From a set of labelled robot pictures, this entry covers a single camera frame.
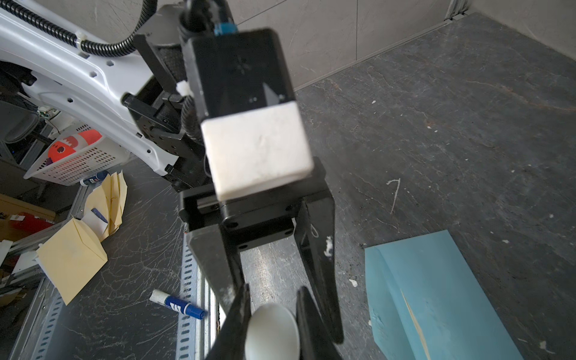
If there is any light blue envelope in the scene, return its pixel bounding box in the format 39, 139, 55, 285
364, 230, 522, 359

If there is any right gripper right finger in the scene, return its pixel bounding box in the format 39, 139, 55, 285
296, 286, 342, 360

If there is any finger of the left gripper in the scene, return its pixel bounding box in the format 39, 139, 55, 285
294, 190, 344, 344
186, 224, 245, 313

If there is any white plastic storage basket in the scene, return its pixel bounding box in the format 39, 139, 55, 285
24, 125, 130, 186

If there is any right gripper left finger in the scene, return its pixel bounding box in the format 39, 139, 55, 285
205, 283, 251, 360

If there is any white glue stick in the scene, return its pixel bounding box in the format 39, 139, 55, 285
244, 303, 301, 360

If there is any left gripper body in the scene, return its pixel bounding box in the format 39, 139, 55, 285
178, 157, 326, 250

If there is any yellow folded papers stack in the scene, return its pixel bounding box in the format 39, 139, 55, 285
82, 172, 128, 242

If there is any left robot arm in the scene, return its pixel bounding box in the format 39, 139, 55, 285
1, 1, 344, 344

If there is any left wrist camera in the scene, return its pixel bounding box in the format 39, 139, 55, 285
181, 28, 314, 202

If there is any blue marker pen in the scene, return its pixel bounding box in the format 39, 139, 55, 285
149, 289, 207, 320

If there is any yellow paper envelope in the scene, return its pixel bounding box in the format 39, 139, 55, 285
37, 218, 108, 305

